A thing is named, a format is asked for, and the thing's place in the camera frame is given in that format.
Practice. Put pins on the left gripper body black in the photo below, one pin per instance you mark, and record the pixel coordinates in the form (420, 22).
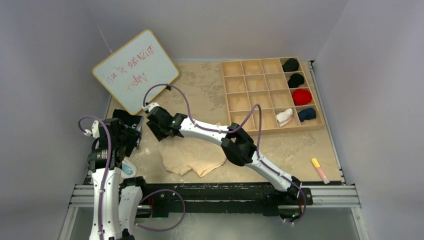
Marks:
(128, 138)

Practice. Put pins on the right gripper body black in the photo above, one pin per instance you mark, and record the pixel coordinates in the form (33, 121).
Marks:
(160, 130)

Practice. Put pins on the cream beige underwear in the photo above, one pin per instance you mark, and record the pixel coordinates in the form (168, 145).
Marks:
(181, 155)

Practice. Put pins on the white whiteboard yellow frame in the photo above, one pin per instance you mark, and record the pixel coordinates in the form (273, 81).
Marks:
(137, 72)

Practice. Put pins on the white underwear pink trim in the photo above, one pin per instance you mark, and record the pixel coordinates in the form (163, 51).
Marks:
(284, 117)

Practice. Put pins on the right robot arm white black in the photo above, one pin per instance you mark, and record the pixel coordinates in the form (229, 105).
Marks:
(238, 147)

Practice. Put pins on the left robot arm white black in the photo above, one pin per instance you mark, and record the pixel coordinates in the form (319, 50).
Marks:
(115, 200)

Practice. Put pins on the black underwear white waistband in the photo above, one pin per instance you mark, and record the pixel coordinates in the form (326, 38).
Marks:
(133, 121)

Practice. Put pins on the white blue patterned underwear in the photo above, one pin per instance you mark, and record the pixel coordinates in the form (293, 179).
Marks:
(128, 169)

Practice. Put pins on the black rolled underwear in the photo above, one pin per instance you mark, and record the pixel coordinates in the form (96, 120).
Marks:
(291, 65)
(295, 80)

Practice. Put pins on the red rolled underwear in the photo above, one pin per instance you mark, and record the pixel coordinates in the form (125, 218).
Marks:
(302, 97)

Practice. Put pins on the black rolled underwear back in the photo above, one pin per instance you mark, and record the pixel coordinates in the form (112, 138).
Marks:
(291, 65)

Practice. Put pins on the navy blue rolled underwear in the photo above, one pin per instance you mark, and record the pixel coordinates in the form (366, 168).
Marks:
(307, 114)

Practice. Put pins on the wooden compartment organizer tray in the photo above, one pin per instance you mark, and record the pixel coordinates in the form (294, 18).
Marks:
(258, 89)

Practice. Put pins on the pink yellow marker pen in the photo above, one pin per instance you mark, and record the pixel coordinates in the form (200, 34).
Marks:
(320, 171)

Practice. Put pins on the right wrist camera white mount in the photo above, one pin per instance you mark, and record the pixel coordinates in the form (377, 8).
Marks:
(150, 106)

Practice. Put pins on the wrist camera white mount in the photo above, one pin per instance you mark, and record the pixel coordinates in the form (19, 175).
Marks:
(150, 106)
(94, 131)

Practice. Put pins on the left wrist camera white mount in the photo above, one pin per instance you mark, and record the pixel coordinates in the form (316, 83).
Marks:
(94, 131)

